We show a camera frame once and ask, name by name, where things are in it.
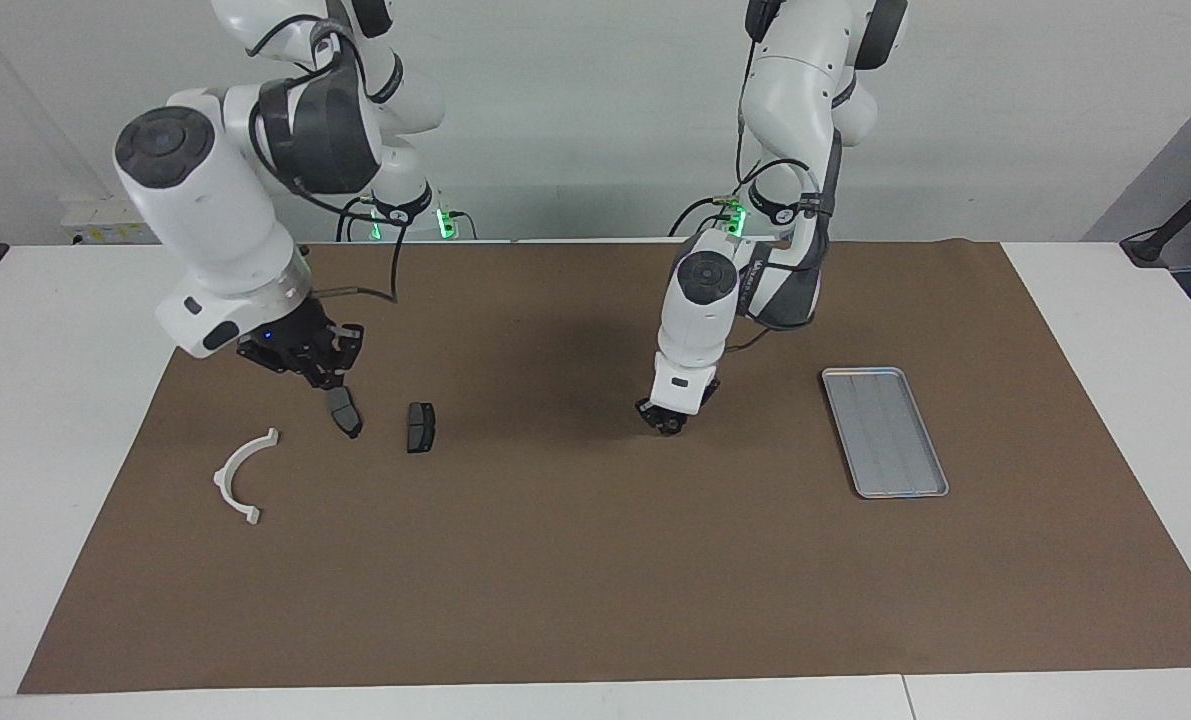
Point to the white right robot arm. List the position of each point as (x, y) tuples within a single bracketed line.
[(215, 210)]

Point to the black stand pole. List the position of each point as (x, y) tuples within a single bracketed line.
[(1170, 228)]

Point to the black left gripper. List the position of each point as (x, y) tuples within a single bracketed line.
[(710, 388)]

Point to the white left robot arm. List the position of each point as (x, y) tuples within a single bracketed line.
[(795, 80)]

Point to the white curved plastic bracket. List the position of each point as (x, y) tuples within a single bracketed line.
[(227, 478)]

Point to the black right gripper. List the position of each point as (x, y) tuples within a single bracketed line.
[(300, 345)]

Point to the silver metal tray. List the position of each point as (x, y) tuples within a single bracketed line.
[(885, 432)]

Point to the white power strip box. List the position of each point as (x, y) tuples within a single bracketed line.
[(105, 225)]

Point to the brown table mat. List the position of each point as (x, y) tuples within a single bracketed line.
[(605, 560)]

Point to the dark grey brake pad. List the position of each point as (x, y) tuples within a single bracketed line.
[(420, 427), (346, 415)]

